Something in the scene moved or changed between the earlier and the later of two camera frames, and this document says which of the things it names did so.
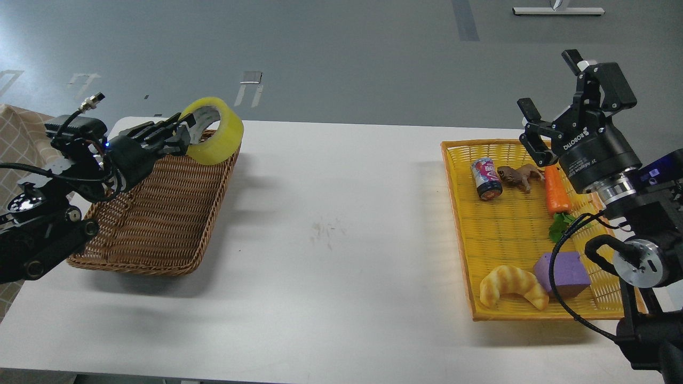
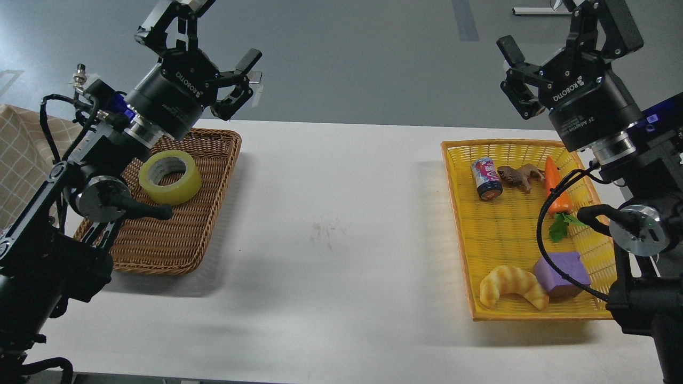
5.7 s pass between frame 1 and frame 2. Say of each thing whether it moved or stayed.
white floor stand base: stayed
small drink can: stayed
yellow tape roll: moved
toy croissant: stayed
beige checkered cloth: stayed
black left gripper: moved
